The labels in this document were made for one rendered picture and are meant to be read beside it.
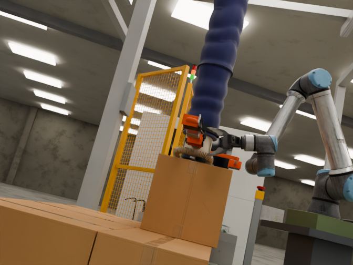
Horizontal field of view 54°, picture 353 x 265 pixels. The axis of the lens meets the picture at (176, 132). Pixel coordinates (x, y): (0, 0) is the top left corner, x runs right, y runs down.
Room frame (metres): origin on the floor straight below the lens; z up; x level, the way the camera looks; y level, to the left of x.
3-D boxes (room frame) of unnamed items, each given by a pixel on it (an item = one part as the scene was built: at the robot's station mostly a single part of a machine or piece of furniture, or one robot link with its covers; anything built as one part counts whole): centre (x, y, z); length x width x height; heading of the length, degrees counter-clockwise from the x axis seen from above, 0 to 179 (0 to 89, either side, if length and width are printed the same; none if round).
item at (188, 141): (1.88, -0.11, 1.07); 0.10 x 0.08 x 0.06; 82
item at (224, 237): (2.49, -0.22, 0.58); 0.70 x 0.03 x 0.06; 80
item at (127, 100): (3.37, 0.55, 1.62); 0.20 x 0.05 x 0.30; 170
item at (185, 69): (3.60, 0.31, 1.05); 0.87 x 0.10 x 2.10; 42
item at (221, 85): (2.13, -0.15, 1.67); 0.22 x 0.22 x 1.04
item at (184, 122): (1.54, -0.05, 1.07); 0.08 x 0.07 x 0.05; 172
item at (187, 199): (2.11, -0.17, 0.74); 0.60 x 0.40 x 0.40; 173
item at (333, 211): (2.05, -0.95, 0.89); 0.19 x 0.19 x 0.10
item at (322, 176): (2.03, -0.95, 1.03); 0.17 x 0.15 x 0.18; 10
